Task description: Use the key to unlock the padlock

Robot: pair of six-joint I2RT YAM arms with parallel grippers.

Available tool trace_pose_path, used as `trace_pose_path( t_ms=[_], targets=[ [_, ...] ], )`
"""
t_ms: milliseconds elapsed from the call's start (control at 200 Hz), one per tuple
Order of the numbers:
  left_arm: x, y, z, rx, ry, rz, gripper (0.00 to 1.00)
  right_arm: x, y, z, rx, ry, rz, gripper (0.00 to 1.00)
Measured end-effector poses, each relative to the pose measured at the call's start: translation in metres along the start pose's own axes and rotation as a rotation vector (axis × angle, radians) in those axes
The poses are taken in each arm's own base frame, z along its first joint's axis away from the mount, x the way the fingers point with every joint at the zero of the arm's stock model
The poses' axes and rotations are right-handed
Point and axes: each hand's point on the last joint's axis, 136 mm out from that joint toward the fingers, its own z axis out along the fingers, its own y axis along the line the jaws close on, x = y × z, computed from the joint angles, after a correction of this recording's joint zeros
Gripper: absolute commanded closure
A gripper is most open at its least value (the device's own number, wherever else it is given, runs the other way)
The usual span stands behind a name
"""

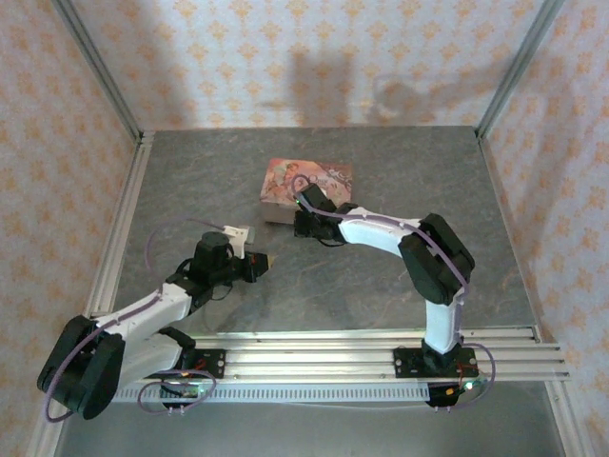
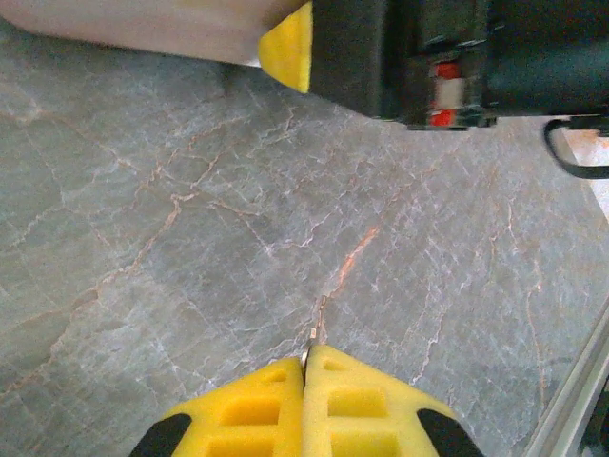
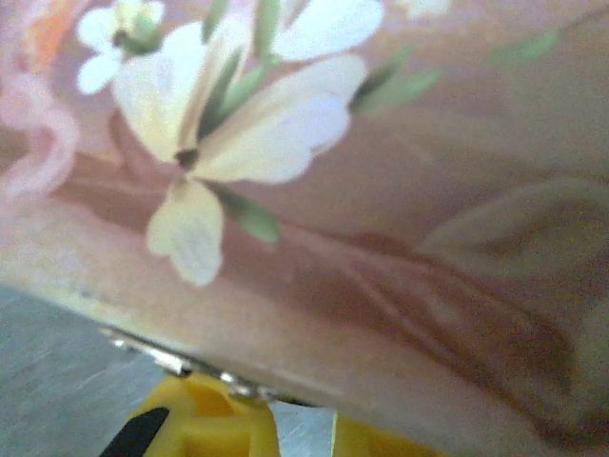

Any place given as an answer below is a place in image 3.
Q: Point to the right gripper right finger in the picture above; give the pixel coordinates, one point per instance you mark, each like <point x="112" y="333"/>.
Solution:
<point x="380" y="440"/>

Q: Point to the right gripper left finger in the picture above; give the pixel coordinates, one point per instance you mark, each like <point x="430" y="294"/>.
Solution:
<point x="214" y="428"/>

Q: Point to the pink floral decorated box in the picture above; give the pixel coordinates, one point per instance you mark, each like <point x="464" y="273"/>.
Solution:
<point x="333" y="190"/>

